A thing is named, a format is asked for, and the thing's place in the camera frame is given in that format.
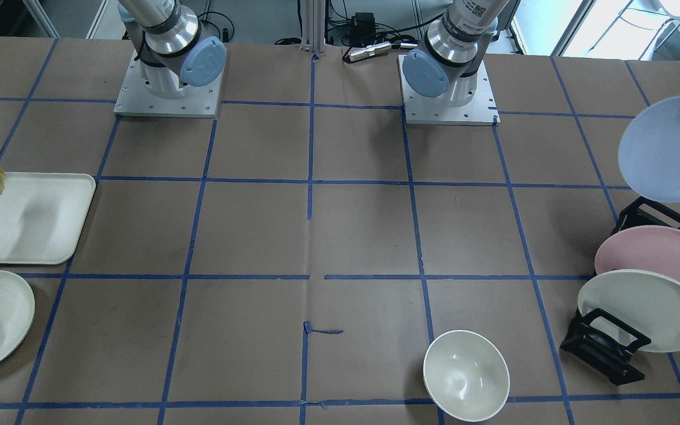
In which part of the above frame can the blue plate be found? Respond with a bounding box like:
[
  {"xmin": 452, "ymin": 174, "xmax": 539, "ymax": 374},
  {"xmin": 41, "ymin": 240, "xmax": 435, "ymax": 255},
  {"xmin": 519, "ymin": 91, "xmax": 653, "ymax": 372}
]
[{"xmin": 617, "ymin": 96, "xmax": 680, "ymax": 204}]

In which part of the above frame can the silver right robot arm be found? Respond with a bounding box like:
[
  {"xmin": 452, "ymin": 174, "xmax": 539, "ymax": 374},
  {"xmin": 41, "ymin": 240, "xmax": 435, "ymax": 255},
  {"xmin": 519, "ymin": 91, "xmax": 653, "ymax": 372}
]
[{"xmin": 117, "ymin": 1, "xmax": 227, "ymax": 99}]

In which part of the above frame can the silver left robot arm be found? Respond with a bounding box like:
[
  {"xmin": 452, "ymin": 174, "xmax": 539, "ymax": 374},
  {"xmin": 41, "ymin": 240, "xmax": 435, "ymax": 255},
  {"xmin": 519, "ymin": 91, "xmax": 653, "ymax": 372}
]
[{"xmin": 0, "ymin": 1, "xmax": 494, "ymax": 193}]

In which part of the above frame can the black plate rack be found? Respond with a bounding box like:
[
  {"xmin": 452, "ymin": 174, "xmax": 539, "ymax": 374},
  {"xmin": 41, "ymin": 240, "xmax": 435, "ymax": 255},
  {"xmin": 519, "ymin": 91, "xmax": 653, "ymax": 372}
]
[{"xmin": 560, "ymin": 196, "xmax": 680, "ymax": 385}]

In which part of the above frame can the pink plate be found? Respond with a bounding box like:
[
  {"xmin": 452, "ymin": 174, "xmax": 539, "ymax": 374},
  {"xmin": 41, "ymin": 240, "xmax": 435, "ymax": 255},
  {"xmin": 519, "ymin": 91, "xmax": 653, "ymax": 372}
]
[{"xmin": 594, "ymin": 225, "xmax": 680, "ymax": 282}]

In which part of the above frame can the cream white plate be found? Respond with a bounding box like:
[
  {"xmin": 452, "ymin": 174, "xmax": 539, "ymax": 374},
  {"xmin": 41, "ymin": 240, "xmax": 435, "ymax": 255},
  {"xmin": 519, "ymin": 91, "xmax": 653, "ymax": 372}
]
[{"xmin": 577, "ymin": 269, "xmax": 680, "ymax": 352}]

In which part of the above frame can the white rectangular tray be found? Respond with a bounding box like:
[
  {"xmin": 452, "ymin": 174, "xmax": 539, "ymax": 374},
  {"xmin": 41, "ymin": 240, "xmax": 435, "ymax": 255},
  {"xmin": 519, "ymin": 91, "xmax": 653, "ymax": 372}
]
[{"xmin": 0, "ymin": 172, "xmax": 96, "ymax": 264}]

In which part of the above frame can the silver cylindrical connector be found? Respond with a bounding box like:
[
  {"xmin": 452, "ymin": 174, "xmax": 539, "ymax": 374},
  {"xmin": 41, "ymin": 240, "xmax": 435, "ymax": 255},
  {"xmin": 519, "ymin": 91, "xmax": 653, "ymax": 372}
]
[{"xmin": 342, "ymin": 41, "xmax": 393, "ymax": 64}]

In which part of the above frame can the white bowl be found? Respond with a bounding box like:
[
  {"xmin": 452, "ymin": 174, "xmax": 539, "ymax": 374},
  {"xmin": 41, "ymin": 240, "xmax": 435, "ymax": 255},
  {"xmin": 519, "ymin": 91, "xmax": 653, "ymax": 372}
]
[{"xmin": 423, "ymin": 330, "xmax": 512, "ymax": 423}]

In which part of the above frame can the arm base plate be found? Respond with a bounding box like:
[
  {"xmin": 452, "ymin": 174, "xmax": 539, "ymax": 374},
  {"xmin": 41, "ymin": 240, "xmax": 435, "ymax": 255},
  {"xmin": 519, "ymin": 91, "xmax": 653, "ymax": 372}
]
[
  {"xmin": 398, "ymin": 55, "xmax": 501, "ymax": 126},
  {"xmin": 114, "ymin": 51, "xmax": 224, "ymax": 119}
]

